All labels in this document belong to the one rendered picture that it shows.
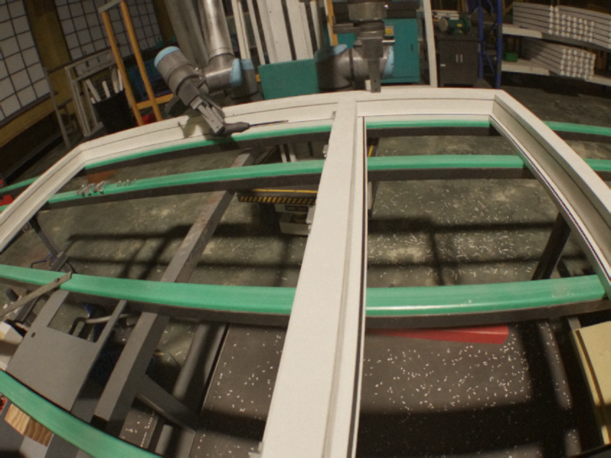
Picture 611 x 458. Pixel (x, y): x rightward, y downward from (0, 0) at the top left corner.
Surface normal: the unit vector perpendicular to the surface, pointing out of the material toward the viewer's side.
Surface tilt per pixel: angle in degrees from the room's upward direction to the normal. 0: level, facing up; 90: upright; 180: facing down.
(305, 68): 90
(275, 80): 90
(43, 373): 0
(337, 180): 0
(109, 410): 0
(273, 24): 90
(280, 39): 90
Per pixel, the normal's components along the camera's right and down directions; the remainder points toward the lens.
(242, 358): -0.16, -0.76
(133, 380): 0.97, -0.03
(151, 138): -0.15, 0.65
